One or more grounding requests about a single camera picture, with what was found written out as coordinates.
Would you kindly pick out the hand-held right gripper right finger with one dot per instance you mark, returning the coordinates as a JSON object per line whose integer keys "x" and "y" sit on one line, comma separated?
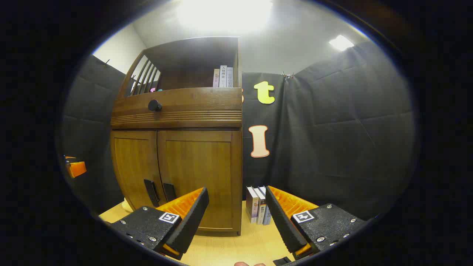
{"x": 281, "y": 218}

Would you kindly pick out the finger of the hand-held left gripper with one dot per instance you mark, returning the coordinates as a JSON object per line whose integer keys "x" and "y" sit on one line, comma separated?
{"x": 77, "y": 168}

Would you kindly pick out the metal cloth clip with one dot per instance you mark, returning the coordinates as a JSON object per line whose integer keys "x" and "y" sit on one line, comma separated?
{"x": 287, "y": 75}

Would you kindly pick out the light blue book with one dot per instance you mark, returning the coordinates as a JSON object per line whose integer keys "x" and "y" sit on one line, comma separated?
{"x": 267, "y": 218}

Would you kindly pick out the black round cabinet knob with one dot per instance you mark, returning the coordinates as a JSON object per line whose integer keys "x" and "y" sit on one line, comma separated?
{"x": 154, "y": 105}

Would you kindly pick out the tan shelf book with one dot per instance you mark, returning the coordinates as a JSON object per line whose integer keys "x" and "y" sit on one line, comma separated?
{"x": 216, "y": 78}

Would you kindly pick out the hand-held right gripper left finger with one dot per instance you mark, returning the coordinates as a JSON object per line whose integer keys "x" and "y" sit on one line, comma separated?
{"x": 192, "y": 218}

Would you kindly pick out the wooden double-door shoe cabinet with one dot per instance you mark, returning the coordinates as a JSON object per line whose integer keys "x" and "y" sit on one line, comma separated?
{"x": 192, "y": 107}

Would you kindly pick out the white and purple book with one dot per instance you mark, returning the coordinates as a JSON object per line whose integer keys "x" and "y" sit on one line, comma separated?
{"x": 252, "y": 205}

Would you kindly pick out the grey shelf book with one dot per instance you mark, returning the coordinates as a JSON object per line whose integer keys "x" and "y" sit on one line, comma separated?
{"x": 229, "y": 77}

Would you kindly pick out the white shelf book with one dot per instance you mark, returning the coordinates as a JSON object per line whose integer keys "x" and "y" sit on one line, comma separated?
{"x": 223, "y": 77}

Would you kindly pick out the dark grey book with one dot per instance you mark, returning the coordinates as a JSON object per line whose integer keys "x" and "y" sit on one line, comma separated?
{"x": 261, "y": 210}

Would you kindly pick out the ceiling light panel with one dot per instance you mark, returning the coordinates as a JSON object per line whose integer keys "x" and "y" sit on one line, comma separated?
{"x": 341, "y": 42}

